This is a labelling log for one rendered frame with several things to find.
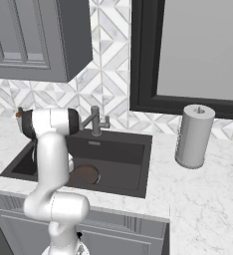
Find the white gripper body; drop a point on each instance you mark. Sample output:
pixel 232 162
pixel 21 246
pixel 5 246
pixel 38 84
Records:
pixel 71 163

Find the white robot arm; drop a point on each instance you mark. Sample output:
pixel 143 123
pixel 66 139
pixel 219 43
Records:
pixel 50 156

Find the brown round pan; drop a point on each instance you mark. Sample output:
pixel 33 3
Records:
pixel 85 174

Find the dark grey sink basin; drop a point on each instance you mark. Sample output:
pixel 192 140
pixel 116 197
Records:
pixel 121 159

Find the grey metal tap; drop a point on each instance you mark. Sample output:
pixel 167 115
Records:
pixel 95 119

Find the grey base cupboard door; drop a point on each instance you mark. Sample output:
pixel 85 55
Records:
pixel 19 235
pixel 121 242

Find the grey base cupboard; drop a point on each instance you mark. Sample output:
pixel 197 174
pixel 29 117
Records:
pixel 128 232

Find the grey paper towel roll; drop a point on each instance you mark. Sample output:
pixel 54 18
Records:
pixel 194 137

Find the black framed window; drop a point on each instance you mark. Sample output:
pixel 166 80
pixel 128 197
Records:
pixel 201 50

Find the grey wall cupboard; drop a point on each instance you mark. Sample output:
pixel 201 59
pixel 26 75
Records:
pixel 39 36

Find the grey wall cupboard door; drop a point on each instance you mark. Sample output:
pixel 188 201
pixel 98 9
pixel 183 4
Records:
pixel 22 33

